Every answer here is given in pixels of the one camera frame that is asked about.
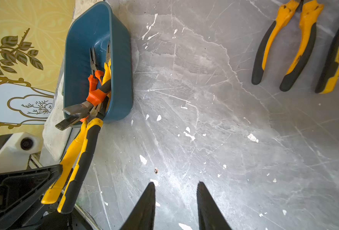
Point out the orange black reversed pliers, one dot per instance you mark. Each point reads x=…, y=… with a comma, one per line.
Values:
x=89, y=100

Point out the orange black box pliers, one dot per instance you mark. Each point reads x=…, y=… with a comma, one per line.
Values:
x=96, y=74

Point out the yellow box pliers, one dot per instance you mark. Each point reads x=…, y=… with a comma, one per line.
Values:
x=107, y=65

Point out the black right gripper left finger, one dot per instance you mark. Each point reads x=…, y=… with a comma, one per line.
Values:
x=143, y=215

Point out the teal plastic storage box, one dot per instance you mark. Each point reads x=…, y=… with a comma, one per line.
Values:
x=99, y=28

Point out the yellow long-nose pliers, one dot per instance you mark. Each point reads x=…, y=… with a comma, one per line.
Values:
x=301, y=17

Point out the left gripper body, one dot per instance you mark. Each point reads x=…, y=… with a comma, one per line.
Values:
x=21, y=193

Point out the white green work glove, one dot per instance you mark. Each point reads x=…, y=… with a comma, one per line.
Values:
x=55, y=140

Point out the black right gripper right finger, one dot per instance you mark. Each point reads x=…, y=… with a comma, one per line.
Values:
x=209, y=215

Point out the yellow black large pliers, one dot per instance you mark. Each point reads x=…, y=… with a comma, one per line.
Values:
x=75, y=164

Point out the yellow black combination pliers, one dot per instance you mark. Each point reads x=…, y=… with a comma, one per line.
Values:
x=330, y=73

